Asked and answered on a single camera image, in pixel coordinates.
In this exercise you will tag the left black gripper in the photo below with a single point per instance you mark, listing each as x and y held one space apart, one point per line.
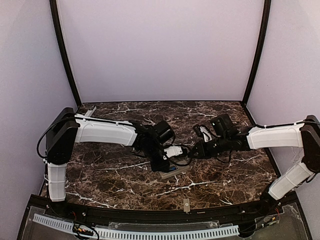
159 164

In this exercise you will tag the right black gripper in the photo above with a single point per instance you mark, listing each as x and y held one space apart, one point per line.
200 149

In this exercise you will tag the grey remote control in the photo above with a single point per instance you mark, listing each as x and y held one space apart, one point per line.
180 169

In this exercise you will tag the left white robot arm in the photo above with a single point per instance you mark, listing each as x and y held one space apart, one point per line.
70 128

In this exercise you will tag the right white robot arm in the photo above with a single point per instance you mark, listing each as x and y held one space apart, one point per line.
303 134

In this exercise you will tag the small white bar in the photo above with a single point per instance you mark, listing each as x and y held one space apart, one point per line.
90 112

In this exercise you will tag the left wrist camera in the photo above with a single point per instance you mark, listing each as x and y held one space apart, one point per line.
172 151

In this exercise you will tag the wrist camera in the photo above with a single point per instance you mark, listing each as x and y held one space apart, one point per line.
203 132
172 151

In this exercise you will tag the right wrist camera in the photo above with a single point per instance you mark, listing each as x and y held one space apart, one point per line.
203 132

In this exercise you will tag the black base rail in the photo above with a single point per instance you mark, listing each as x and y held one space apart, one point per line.
239 214

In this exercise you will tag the left grey cable duct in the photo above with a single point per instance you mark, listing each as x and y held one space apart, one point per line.
53 223

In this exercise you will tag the right black frame post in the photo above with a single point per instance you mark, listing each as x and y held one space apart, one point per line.
258 51

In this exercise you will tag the black frame post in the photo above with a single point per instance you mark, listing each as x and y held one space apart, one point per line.
258 51
63 51

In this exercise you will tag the left black frame post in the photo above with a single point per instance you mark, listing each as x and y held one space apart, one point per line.
63 51

